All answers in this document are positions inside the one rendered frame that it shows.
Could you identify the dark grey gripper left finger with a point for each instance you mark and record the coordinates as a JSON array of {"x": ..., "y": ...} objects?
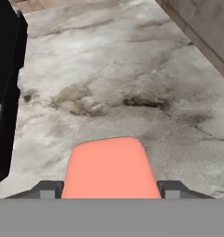
[{"x": 46, "y": 189}]

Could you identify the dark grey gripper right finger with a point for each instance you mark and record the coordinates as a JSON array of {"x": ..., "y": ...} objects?
[{"x": 175, "y": 189}]

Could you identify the salmon pink bar soap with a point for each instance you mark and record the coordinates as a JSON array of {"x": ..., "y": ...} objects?
[{"x": 110, "y": 169}]

